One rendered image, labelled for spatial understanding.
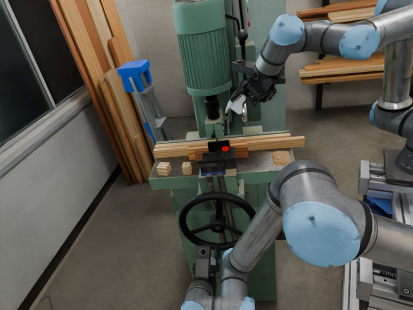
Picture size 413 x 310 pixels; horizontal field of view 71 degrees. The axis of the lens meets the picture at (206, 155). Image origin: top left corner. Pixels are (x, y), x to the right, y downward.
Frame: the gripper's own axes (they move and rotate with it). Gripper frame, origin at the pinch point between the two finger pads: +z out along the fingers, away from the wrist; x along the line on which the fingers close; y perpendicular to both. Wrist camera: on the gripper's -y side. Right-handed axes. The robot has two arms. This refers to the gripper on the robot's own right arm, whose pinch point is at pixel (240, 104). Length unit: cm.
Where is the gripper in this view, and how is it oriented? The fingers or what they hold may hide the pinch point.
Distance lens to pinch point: 103.9
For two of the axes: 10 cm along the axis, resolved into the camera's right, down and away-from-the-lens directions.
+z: -2.2, 4.6, 8.6
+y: 5.5, 7.9, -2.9
